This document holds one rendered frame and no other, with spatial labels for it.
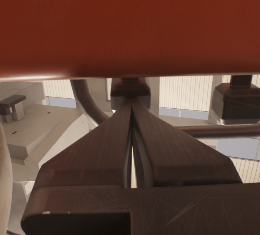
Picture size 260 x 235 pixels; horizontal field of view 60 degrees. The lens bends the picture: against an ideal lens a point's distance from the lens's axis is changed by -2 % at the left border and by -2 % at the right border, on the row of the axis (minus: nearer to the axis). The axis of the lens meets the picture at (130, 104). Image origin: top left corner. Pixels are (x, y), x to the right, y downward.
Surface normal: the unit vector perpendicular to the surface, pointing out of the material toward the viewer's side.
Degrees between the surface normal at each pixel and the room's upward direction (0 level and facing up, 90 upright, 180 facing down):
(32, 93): 90
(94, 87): 90
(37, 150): 170
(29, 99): 90
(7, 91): 90
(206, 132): 124
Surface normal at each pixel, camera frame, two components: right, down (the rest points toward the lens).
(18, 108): 0.95, 0.09
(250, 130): 0.00, -0.20
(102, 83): -0.29, 0.37
